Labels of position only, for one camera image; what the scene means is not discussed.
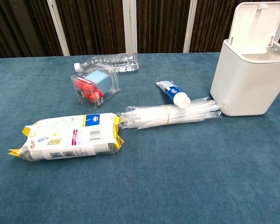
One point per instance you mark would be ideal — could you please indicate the yellow rubber band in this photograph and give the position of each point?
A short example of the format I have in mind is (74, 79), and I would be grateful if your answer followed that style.
(167, 115)

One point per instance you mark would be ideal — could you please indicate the clear plastic water bottle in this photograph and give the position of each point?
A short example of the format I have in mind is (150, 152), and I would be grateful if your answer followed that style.
(116, 61)

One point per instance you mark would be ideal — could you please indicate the white yellow wet wipes pack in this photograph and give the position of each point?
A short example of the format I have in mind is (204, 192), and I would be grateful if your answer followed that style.
(67, 137)

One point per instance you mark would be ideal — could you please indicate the blue table cloth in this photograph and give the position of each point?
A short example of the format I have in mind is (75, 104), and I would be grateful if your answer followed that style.
(154, 175)

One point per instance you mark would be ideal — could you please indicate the light blue cube box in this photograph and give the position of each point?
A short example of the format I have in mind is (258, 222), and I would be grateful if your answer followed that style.
(98, 80)

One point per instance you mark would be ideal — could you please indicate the dark brown curtain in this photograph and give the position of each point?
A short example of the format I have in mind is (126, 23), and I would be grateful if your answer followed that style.
(95, 25)

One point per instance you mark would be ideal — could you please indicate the blue white toothpaste tube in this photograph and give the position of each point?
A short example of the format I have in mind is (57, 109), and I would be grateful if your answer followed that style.
(173, 92)

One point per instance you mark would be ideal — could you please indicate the clear plastic box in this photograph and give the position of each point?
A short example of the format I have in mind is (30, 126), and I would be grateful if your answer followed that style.
(114, 81)

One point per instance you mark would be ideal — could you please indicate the white plastic lid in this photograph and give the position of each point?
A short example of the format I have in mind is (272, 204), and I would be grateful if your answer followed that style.
(254, 25)

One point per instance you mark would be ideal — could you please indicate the red capped item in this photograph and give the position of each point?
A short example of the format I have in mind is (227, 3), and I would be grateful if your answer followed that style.
(85, 87)

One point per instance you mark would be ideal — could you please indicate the white lidded trash bin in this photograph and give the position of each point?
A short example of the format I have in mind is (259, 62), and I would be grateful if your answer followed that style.
(242, 88)

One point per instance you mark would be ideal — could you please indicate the bundle of wrapped white straws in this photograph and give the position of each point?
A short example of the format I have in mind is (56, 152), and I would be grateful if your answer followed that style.
(149, 115)

